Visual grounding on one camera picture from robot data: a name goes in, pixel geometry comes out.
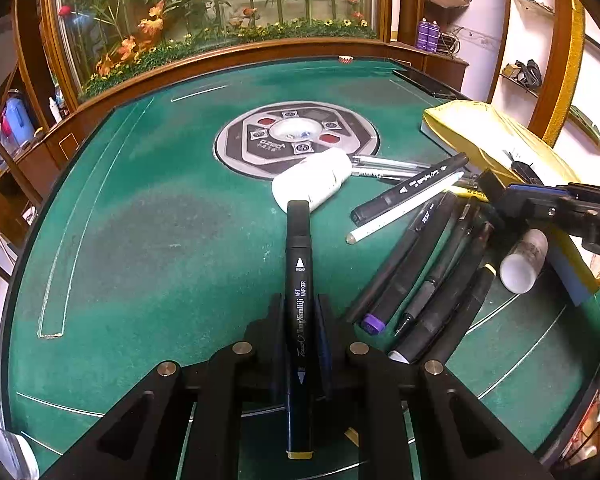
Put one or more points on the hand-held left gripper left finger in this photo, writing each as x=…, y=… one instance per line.
x=279, y=340

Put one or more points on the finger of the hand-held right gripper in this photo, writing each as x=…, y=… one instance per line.
x=530, y=190
x=540, y=212

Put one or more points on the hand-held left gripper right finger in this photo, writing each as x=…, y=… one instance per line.
x=322, y=345

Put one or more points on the yellow black pen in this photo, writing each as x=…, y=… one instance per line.
x=467, y=194

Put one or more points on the black art marker yellow end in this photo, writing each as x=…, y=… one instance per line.
x=299, y=270

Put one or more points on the yellow pencil bag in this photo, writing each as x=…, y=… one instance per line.
x=475, y=130

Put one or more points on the black fine-tip pen rubber grip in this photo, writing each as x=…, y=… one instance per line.
x=422, y=300

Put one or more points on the black marker purple end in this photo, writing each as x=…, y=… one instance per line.
x=412, y=265

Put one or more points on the white glue stick tube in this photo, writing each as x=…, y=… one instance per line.
x=522, y=265

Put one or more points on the slim black pen white print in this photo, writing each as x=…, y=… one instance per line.
x=387, y=267

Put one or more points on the black tool on shelf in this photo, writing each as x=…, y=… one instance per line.
x=530, y=74

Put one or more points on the black marker white print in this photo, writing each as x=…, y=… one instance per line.
x=410, y=187

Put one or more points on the tan small box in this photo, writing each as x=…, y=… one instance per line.
x=509, y=71

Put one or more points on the black marker pale yellow end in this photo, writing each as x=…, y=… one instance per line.
x=465, y=310

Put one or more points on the thick black marker white end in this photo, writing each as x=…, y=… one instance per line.
x=445, y=295

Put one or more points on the white pencil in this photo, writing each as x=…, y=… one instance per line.
x=405, y=212

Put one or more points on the silver pens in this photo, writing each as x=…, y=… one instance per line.
x=395, y=161

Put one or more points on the black table corner tray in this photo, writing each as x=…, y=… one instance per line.
x=430, y=85

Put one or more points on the clear gel pen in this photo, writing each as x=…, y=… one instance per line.
x=380, y=174

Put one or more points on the white plastic bottle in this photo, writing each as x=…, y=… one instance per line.
x=310, y=180

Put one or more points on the grey round table console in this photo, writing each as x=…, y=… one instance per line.
x=260, y=140

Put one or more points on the brown wooden shelf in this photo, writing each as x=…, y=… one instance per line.
x=447, y=5

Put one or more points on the small red white cap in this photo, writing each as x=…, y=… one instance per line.
x=345, y=58

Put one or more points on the small white bottle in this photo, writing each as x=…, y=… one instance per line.
x=56, y=110

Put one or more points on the artificial flower display window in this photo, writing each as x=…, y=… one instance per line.
x=205, y=10

